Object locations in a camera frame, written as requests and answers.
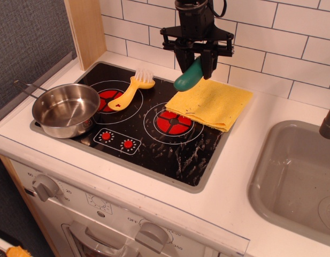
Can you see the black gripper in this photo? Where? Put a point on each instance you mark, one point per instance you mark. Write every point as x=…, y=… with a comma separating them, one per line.
x=196, y=33

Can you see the oven door handle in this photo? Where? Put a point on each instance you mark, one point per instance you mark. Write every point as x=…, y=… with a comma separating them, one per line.
x=88, y=244

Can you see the yellow dish brush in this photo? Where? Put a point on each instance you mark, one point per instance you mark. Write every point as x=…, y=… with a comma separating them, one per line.
x=142, y=79

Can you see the right red stove knob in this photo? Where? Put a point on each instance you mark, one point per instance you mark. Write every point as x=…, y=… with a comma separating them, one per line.
x=128, y=144

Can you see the yellow cloth napkin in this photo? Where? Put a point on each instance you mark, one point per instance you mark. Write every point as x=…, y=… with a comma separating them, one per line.
x=210, y=103

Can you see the orange object at corner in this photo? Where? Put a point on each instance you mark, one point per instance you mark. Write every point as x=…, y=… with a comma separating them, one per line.
x=17, y=251

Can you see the left red stove knob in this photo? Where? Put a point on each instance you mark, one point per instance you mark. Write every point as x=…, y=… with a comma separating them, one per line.
x=106, y=136

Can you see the green toy cucumber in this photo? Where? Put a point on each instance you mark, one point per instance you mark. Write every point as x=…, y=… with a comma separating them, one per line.
x=190, y=77

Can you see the wooden side panel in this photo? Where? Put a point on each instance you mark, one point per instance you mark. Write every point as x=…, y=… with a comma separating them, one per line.
x=87, y=30

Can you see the grey toy sink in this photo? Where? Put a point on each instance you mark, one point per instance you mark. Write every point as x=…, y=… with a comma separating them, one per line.
x=290, y=185

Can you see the black toy stovetop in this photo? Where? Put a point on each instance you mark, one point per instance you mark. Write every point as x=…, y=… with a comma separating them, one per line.
x=167, y=147

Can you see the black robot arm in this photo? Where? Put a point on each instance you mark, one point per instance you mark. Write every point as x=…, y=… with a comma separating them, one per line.
x=191, y=3

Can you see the grey oven knob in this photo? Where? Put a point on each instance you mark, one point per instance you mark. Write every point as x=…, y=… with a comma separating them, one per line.
x=152, y=236

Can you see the stainless steel pot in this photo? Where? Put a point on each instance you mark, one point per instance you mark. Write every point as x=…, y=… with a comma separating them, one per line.
x=65, y=111

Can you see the red stove knob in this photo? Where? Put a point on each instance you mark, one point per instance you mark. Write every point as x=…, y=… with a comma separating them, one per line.
x=128, y=144
x=106, y=136

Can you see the grey timer knob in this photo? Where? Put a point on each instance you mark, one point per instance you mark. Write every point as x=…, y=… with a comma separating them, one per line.
x=45, y=187

